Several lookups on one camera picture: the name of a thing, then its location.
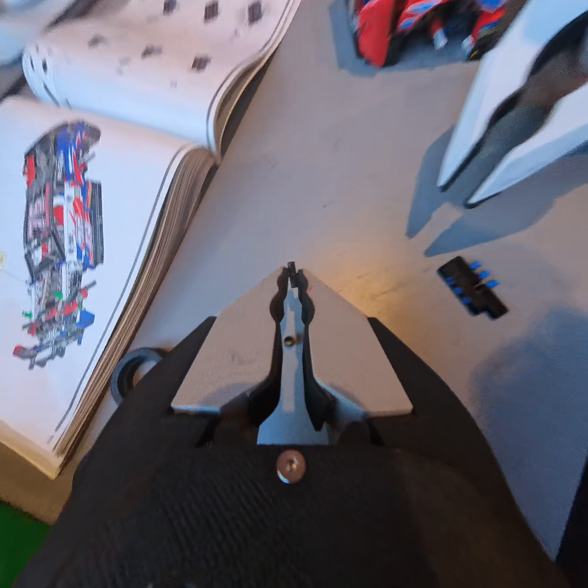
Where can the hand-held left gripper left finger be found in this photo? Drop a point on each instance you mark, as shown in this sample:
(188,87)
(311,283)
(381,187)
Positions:
(225,358)

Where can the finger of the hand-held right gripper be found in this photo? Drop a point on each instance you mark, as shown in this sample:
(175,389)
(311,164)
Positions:
(496,69)
(551,142)

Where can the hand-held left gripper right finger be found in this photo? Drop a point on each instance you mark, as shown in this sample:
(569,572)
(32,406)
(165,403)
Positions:
(353,363)

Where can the black brick pin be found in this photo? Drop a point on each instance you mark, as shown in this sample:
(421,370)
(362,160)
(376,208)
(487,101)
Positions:
(291,274)

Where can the long black brick beam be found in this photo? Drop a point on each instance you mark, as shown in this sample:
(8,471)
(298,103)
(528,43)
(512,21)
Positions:
(463,287)

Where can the short black brick beam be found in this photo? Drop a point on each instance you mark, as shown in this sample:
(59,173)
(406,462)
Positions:
(471,281)

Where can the blue brick pin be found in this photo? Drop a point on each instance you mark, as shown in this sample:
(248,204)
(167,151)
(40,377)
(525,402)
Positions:
(483,274)
(475,264)
(491,284)

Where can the small black brick beam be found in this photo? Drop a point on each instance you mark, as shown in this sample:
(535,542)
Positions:
(496,308)

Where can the green plastic bin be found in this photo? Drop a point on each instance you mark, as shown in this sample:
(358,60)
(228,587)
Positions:
(18,546)

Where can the white desk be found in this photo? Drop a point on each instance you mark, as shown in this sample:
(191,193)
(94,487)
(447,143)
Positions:
(344,183)

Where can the black toy tire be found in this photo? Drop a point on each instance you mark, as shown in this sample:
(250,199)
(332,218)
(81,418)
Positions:
(124,367)

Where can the red white blue toy car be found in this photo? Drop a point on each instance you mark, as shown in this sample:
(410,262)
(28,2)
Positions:
(390,32)

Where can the open instruction booklet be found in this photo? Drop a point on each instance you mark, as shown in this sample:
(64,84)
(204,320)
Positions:
(115,229)

